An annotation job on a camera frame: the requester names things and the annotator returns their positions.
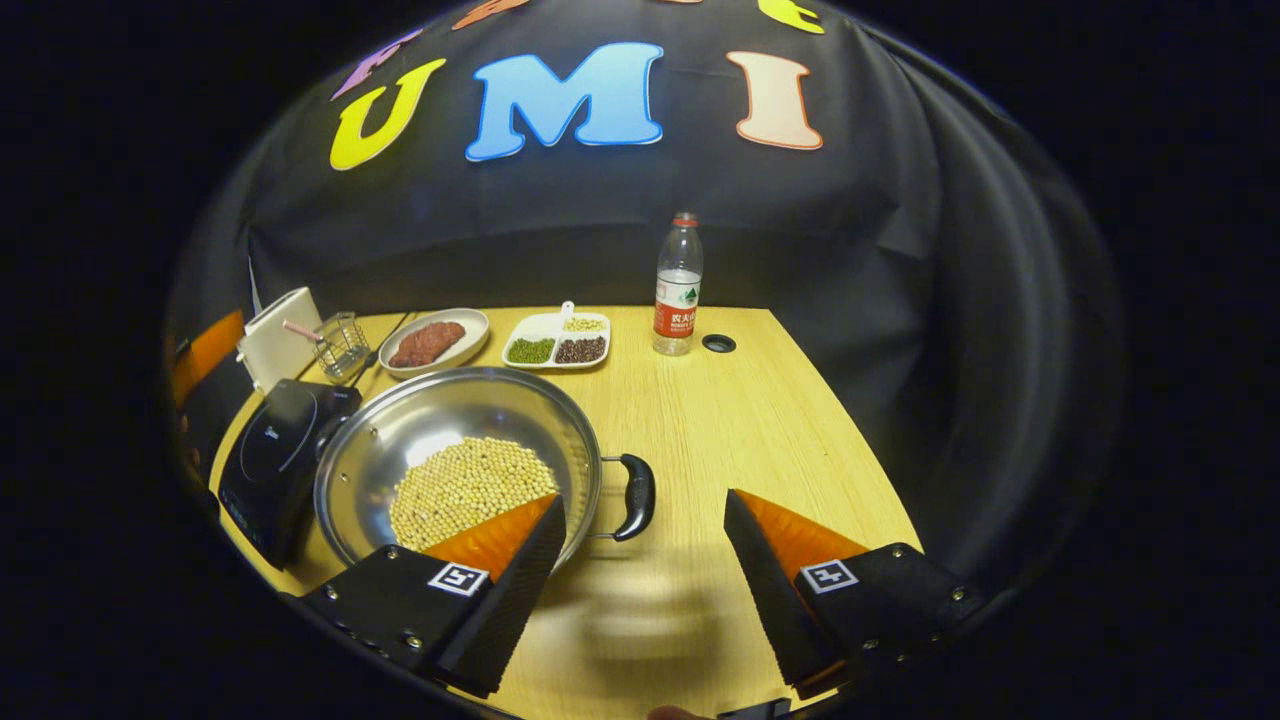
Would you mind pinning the black induction cooktop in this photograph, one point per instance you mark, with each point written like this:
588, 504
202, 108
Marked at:
270, 470

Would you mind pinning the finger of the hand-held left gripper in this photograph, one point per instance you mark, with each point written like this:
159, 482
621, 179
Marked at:
215, 400

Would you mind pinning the white divided dish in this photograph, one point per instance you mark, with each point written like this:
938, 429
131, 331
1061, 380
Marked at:
545, 325

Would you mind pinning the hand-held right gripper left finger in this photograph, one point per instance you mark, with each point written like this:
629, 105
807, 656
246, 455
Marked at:
515, 600

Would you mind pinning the raw red meat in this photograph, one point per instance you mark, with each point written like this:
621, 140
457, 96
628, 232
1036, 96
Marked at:
425, 345

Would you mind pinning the green mung beans heap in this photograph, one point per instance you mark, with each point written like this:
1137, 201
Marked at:
530, 351

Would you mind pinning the small yellow beans heap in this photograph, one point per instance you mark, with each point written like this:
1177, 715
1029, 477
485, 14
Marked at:
585, 324

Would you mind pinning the clear water bottle red label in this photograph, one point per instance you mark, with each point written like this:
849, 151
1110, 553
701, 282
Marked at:
677, 310

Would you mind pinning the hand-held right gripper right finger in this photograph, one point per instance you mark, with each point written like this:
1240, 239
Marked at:
775, 600

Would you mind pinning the black table grommet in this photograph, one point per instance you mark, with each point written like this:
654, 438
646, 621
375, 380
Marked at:
719, 344

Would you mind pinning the pile of soybeans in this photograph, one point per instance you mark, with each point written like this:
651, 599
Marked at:
460, 490

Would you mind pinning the white toaster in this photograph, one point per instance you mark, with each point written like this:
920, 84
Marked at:
275, 345

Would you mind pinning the stainless steel pot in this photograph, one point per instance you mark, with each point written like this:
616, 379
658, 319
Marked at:
450, 410

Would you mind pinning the white oval plate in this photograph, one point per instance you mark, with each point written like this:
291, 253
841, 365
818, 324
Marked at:
470, 335

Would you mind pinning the pink striped stick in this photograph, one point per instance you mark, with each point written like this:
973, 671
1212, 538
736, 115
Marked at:
300, 330

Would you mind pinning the dark red beans heap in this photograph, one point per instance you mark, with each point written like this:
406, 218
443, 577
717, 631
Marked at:
580, 350

